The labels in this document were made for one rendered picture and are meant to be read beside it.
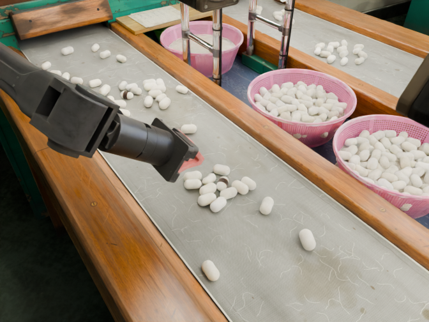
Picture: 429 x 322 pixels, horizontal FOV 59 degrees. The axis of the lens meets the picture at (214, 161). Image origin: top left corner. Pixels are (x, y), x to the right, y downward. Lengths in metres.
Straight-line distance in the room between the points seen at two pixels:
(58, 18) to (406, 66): 1.06
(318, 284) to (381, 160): 0.35
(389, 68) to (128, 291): 0.97
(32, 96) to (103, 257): 0.26
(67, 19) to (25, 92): 0.83
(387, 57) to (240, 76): 0.45
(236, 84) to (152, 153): 0.67
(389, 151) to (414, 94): 0.52
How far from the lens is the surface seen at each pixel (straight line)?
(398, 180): 0.85
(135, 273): 0.60
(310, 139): 0.94
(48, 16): 1.34
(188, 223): 0.68
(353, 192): 0.74
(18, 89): 0.55
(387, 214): 0.72
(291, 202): 0.72
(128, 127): 0.53
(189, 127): 0.86
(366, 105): 1.05
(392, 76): 1.21
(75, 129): 0.49
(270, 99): 1.00
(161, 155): 0.58
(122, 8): 1.47
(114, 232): 0.65
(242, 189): 0.71
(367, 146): 0.89
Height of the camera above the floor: 1.25
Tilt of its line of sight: 40 degrees down
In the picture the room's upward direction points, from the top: straight up
